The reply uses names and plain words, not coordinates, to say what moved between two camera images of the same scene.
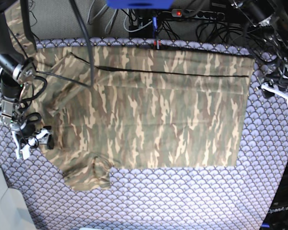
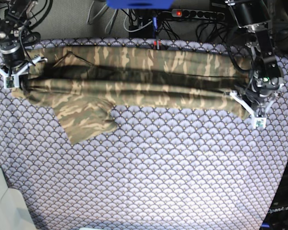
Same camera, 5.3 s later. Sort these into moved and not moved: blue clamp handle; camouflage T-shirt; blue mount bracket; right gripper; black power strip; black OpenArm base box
Moved: camouflage T-shirt; right gripper
Not moved: blue mount bracket; black OpenArm base box; black power strip; blue clamp handle
